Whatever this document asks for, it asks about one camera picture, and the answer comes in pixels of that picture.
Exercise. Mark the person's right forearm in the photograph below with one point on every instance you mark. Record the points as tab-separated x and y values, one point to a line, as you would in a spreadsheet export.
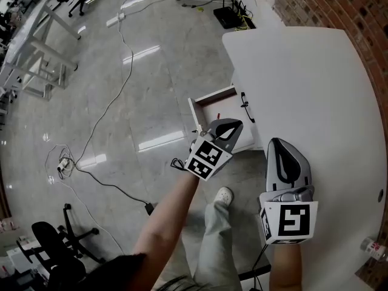
286	268

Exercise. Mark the person's left forearm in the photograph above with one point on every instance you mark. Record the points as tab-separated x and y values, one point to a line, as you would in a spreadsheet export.
169	220

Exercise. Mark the white clog shoe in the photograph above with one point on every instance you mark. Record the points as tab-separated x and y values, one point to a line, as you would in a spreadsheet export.
223	196

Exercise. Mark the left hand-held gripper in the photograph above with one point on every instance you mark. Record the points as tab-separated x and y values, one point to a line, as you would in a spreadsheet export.
207	159

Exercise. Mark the clear plastic water bottle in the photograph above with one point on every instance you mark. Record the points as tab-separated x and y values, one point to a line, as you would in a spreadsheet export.
373	247

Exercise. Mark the white power strip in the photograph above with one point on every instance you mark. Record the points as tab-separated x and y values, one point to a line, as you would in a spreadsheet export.
62	165
115	19

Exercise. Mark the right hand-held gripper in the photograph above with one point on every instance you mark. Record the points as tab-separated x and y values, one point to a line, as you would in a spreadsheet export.
291	220

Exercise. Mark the light grey trousers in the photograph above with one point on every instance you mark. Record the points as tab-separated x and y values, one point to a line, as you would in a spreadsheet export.
215	247

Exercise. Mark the black wifi router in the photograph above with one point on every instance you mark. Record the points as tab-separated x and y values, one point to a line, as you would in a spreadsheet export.
227	17

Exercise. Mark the white frame table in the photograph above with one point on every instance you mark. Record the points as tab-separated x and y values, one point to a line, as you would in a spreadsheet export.
62	21
18	56

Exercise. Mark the black power adapter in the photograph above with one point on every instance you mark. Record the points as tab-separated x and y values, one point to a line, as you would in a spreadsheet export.
149	208

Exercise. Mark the white desk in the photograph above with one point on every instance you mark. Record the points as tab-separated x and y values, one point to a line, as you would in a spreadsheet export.
303	86

